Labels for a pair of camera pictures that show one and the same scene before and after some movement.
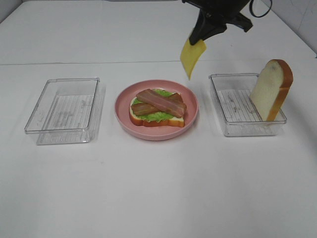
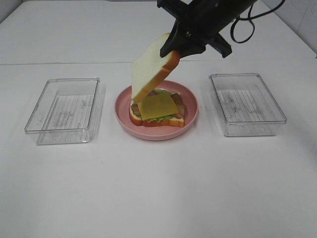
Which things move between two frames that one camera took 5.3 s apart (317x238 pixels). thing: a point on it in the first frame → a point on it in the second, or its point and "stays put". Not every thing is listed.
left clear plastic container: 69,111 stays put
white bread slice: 271,88 → 150,68
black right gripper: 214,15 → 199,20
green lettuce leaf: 155,116 stays put
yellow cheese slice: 190,54 → 157,106
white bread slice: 135,120 stays put
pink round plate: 123,101 stays put
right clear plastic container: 240,115 stays put
